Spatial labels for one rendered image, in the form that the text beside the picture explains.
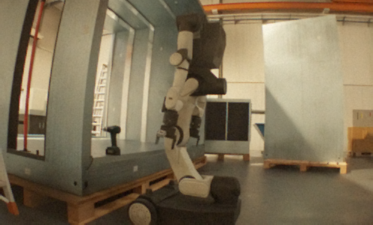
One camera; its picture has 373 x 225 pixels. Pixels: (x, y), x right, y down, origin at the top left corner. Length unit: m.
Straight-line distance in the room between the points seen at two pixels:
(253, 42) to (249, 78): 1.62
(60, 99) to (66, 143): 0.31
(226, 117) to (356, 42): 7.61
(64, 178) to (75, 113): 0.46
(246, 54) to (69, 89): 9.06
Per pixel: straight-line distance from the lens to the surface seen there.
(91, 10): 1.81
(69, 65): 1.75
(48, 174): 1.86
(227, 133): 5.67
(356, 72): 10.89
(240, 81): 9.81
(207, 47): 1.52
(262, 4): 10.74
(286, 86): 4.73
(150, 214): 1.44
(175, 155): 1.52
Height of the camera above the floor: 0.63
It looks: 4 degrees up
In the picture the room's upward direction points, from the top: 2 degrees clockwise
